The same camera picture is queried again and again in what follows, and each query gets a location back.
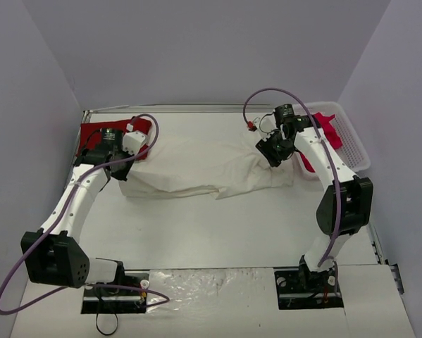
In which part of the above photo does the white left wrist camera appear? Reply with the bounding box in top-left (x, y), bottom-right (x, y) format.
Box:
top-left (122, 123), bottom-right (147, 156)

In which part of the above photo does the white t shirt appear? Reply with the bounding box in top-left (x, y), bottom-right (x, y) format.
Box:
top-left (119, 137), bottom-right (294, 199)

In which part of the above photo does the pink t shirt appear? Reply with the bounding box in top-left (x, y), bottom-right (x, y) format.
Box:
top-left (299, 112), bottom-right (343, 174)

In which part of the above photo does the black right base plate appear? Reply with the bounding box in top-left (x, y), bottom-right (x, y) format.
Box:
top-left (274, 268), bottom-right (344, 311)

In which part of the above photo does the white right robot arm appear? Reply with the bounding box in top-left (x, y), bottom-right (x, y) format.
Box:
top-left (255, 104), bottom-right (373, 291)

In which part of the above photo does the black cable loop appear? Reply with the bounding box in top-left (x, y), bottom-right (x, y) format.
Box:
top-left (94, 311), bottom-right (120, 336)

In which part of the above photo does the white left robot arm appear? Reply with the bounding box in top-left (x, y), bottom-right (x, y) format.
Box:
top-left (20, 128), bottom-right (147, 294)

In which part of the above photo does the white plastic basket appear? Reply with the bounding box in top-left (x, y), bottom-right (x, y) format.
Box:
top-left (305, 101), bottom-right (371, 173)

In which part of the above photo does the folded red t shirt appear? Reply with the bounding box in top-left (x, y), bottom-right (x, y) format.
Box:
top-left (76, 118), bottom-right (153, 156)

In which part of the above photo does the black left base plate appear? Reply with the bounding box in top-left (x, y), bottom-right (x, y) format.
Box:
top-left (80, 270), bottom-right (149, 315)

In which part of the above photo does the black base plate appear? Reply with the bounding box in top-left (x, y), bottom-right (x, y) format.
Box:
top-left (80, 270), bottom-right (149, 315)
top-left (274, 268), bottom-right (344, 311)

